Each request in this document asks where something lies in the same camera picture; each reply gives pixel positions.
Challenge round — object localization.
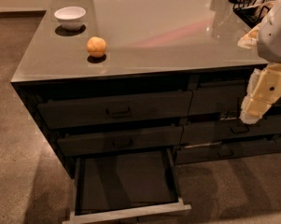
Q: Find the black wire basket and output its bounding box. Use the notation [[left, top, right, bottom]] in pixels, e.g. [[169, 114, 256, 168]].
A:
[[232, 0, 264, 28]]

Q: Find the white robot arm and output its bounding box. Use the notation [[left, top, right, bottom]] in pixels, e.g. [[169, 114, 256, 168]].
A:
[[238, 0, 281, 124]]

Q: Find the top left drawer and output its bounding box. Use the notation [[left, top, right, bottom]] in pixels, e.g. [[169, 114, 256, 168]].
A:
[[37, 91, 192, 129]]

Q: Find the dark cabinet counter island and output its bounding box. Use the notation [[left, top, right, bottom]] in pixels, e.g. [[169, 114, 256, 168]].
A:
[[11, 0, 281, 173]]

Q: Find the middle left drawer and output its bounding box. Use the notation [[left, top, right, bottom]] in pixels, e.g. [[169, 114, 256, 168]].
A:
[[57, 126, 183, 157]]

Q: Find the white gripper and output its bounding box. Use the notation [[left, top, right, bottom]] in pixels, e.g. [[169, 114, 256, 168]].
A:
[[237, 0, 281, 124]]

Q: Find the top right drawer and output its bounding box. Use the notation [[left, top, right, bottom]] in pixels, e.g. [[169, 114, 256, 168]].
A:
[[188, 79, 281, 116]]

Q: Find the open bottom left drawer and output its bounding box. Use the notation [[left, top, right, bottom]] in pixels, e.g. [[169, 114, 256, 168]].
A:
[[63, 148, 191, 224]]

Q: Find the white ceramic bowl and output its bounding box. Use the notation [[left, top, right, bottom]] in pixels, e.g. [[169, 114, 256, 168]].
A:
[[54, 7, 86, 31]]

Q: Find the orange fruit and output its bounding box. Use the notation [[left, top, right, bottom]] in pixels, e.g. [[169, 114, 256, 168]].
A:
[[87, 36, 106, 58]]

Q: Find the middle right drawer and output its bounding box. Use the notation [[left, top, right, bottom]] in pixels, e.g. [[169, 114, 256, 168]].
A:
[[181, 115, 281, 145]]

